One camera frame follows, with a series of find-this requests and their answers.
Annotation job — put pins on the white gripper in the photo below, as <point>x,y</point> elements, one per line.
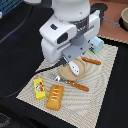
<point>64,40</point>

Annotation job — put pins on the light blue milk carton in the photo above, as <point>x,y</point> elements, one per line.
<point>95,44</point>

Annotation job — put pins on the yellow butter box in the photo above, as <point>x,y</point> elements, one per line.
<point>39,88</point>

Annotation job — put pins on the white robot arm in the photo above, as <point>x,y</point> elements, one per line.
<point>71,10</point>

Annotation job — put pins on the round wooden plate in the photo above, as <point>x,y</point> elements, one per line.
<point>67,74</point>

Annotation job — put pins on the beige bowl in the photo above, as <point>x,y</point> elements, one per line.
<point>124,16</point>

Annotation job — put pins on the beige woven placemat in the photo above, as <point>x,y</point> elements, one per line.
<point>78,108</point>

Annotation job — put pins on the blue striped cloth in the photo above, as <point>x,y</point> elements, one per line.
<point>8,5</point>

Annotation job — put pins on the fork with wooden handle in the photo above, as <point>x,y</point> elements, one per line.
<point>76,85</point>

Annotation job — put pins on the knife with wooden handle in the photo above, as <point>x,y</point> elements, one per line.
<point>91,61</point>

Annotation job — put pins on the grey saucepan with handle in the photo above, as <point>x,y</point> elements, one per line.
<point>116,24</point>

